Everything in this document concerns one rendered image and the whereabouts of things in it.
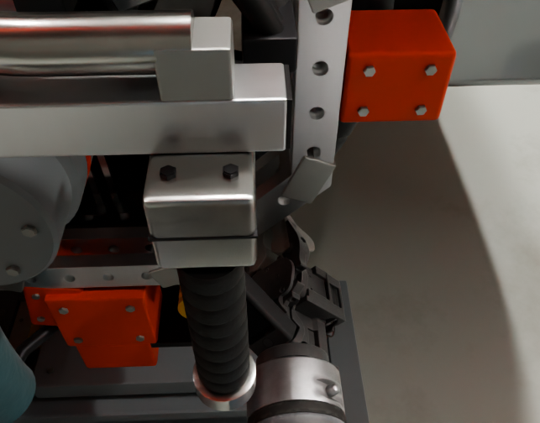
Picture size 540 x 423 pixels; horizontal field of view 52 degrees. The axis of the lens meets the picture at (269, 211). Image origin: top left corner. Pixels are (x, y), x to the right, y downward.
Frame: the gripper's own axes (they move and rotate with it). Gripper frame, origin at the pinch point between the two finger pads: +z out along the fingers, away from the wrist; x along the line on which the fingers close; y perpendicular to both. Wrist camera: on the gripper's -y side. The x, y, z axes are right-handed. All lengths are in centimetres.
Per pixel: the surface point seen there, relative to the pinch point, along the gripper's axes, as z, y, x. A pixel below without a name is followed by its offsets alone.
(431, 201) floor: 61, 79, -11
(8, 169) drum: -19.6, -29.7, 6.4
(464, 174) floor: 72, 88, -2
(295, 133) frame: -6.2, -10.4, 13.3
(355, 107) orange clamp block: -6.2, -8.7, 18.9
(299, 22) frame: -6.2, -18.0, 20.9
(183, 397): 0, 24, -46
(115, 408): -2, 15, -55
